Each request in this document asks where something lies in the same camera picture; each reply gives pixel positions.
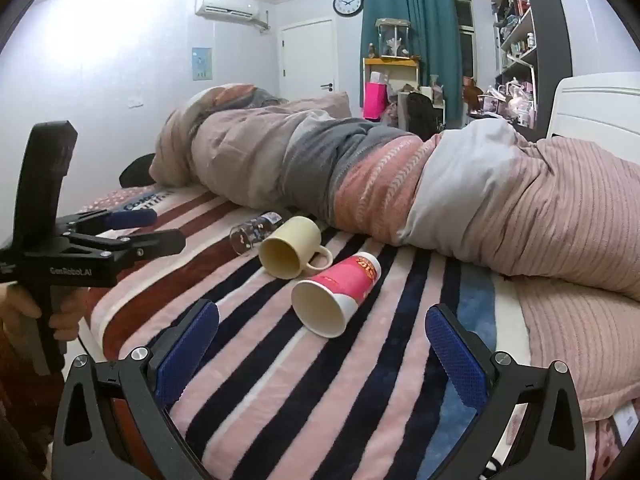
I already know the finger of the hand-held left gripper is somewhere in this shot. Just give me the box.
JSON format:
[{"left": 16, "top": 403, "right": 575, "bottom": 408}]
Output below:
[
  {"left": 67, "top": 229, "right": 187, "bottom": 263},
  {"left": 55, "top": 208, "right": 158, "bottom": 234}
]

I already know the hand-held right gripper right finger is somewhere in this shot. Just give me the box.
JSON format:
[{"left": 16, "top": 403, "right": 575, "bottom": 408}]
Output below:
[{"left": 425, "top": 304, "right": 588, "bottom": 480}]

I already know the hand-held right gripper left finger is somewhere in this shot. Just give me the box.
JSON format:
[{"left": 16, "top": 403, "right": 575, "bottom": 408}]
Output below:
[{"left": 50, "top": 298, "right": 221, "bottom": 480}]

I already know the red paper cup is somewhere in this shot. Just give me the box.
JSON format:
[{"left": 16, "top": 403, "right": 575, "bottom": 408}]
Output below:
[{"left": 291, "top": 252, "right": 383, "bottom": 338}]

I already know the person's left forearm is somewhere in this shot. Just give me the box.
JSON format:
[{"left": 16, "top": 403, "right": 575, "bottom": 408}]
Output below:
[{"left": 0, "top": 332, "right": 66, "bottom": 480}]

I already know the person's left hand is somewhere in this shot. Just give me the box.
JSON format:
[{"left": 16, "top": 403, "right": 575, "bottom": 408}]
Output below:
[{"left": 0, "top": 284, "right": 88, "bottom": 346}]

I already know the pink printed cloth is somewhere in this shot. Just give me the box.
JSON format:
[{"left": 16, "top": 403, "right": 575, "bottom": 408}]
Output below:
[{"left": 77, "top": 187, "right": 166, "bottom": 217}]

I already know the black chair back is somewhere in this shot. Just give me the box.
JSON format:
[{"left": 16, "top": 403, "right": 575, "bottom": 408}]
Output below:
[{"left": 119, "top": 154, "right": 157, "bottom": 188}]

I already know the clear printed glass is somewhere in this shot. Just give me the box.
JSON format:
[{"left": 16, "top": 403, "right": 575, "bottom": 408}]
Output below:
[{"left": 230, "top": 211, "right": 285, "bottom": 255}]

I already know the pink grey rolled duvet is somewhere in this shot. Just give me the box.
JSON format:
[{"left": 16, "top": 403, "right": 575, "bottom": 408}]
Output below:
[{"left": 150, "top": 82, "right": 416, "bottom": 226}]

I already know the striped fleece blanket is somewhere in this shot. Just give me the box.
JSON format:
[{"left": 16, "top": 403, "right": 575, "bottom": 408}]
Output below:
[{"left": 80, "top": 182, "right": 531, "bottom": 480}]

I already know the cream ceramic mug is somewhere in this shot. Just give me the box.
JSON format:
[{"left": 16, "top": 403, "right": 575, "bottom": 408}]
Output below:
[{"left": 258, "top": 216, "right": 333, "bottom": 281}]

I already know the pink chevron blanket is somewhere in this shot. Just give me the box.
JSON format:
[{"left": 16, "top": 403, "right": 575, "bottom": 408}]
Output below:
[{"left": 332, "top": 135, "right": 443, "bottom": 246}]

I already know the white air conditioner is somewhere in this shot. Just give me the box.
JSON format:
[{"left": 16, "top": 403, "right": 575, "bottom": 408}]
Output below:
[{"left": 194, "top": 0, "right": 271, "bottom": 31}]

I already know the white door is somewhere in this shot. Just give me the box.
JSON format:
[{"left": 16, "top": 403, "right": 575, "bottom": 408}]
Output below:
[{"left": 279, "top": 19, "right": 337, "bottom": 101}]

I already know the black office chair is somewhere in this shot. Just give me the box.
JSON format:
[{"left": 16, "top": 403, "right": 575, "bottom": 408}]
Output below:
[{"left": 406, "top": 91, "right": 441, "bottom": 141}]

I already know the pink gift bag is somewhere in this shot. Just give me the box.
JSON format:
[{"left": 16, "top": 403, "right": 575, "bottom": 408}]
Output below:
[{"left": 364, "top": 81, "right": 389, "bottom": 122}]

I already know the brown plush toy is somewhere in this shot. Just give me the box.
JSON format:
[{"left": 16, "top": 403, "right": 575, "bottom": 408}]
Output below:
[{"left": 462, "top": 77, "right": 485, "bottom": 111}]

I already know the white headboard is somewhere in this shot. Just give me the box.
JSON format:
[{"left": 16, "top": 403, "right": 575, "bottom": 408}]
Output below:
[{"left": 546, "top": 72, "right": 640, "bottom": 153}]

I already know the yellow desk hutch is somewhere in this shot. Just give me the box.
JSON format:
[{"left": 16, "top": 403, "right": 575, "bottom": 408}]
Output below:
[{"left": 363, "top": 56, "right": 421, "bottom": 111}]

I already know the glass display case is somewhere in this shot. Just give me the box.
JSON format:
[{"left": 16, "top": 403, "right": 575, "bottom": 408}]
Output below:
[{"left": 375, "top": 18, "right": 412, "bottom": 59}]

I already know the window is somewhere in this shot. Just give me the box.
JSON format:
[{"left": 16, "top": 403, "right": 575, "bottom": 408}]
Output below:
[{"left": 454, "top": 0, "right": 475, "bottom": 78}]

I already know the teal curtain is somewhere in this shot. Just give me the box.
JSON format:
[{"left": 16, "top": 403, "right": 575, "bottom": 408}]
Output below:
[{"left": 361, "top": 0, "right": 462, "bottom": 128}]

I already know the black bookshelf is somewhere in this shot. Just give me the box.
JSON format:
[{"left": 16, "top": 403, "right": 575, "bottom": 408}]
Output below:
[{"left": 492, "top": 0, "right": 573, "bottom": 143}]

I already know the pink corduroy pillow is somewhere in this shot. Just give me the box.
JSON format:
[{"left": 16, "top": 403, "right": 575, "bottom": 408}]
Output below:
[{"left": 515, "top": 280, "right": 640, "bottom": 421}]

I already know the blue wall poster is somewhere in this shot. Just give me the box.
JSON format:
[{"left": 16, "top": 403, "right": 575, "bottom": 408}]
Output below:
[{"left": 192, "top": 47, "right": 213, "bottom": 81}]

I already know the pink corduroy duvet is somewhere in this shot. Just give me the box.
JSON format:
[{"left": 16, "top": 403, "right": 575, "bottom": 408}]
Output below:
[{"left": 397, "top": 120, "right": 640, "bottom": 303}]

